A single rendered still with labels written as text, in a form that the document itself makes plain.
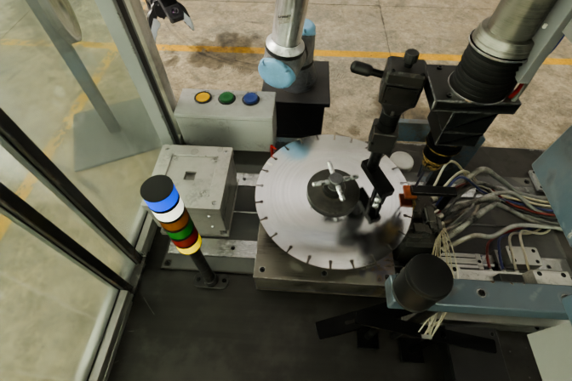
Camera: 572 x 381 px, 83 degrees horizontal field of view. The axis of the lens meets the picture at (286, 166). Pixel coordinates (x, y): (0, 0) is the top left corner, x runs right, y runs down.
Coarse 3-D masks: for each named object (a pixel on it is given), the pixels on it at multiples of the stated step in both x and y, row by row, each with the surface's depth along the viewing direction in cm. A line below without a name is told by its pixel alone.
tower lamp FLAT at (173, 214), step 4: (180, 200) 49; (176, 204) 47; (180, 204) 49; (172, 208) 47; (176, 208) 48; (180, 208) 49; (184, 208) 50; (152, 212) 47; (164, 212) 46; (168, 212) 47; (172, 212) 47; (176, 212) 48; (180, 212) 49; (156, 216) 48; (160, 216) 47; (164, 216) 47; (168, 216) 48; (172, 216) 48; (176, 216) 49; (160, 220) 49; (164, 220) 48; (168, 220) 48; (172, 220) 49
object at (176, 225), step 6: (186, 210) 52; (180, 216) 50; (186, 216) 52; (162, 222) 49; (174, 222) 49; (180, 222) 50; (186, 222) 52; (168, 228) 50; (174, 228) 51; (180, 228) 51
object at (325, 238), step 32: (288, 160) 74; (320, 160) 74; (352, 160) 74; (384, 160) 74; (256, 192) 69; (288, 192) 69; (288, 224) 65; (320, 224) 65; (352, 224) 65; (384, 224) 65; (320, 256) 61; (352, 256) 61; (384, 256) 61
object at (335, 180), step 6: (330, 162) 68; (330, 168) 67; (330, 174) 65; (336, 174) 65; (354, 174) 66; (324, 180) 65; (330, 180) 64; (336, 180) 64; (342, 180) 65; (330, 186) 65; (336, 186) 64; (342, 192) 63; (342, 198) 62
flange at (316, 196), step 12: (312, 180) 70; (348, 180) 70; (312, 192) 68; (324, 192) 67; (336, 192) 66; (348, 192) 68; (312, 204) 67; (324, 204) 66; (336, 204) 66; (348, 204) 66
